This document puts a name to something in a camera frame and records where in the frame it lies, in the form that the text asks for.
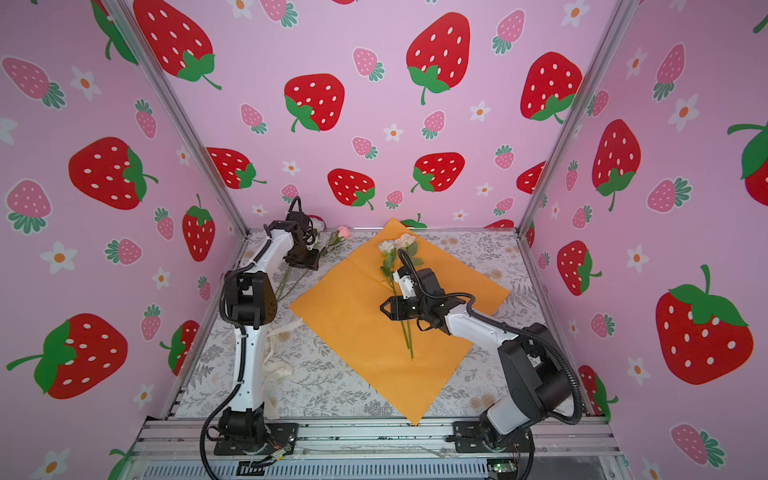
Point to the left vertical aluminium post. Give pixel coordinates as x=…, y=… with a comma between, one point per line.
x=129, y=28

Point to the vertical aluminium post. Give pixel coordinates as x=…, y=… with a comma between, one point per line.
x=614, y=33
x=129, y=28

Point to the right vertical aluminium post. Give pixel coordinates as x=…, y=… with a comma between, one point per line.
x=614, y=33

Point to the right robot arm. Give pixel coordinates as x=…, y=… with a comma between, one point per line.
x=541, y=383

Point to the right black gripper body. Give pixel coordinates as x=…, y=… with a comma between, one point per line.
x=413, y=307

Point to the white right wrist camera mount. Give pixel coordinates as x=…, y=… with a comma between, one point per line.
x=405, y=284

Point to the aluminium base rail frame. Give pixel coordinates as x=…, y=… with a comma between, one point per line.
x=381, y=448

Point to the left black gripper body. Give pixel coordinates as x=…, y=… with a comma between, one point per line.
x=303, y=258

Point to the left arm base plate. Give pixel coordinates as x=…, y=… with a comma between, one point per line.
x=276, y=438

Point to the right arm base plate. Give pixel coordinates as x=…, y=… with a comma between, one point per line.
x=477, y=436

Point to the cream ribbon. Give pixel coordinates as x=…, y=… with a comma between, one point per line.
x=273, y=369

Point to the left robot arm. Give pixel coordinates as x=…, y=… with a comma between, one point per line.
x=249, y=304

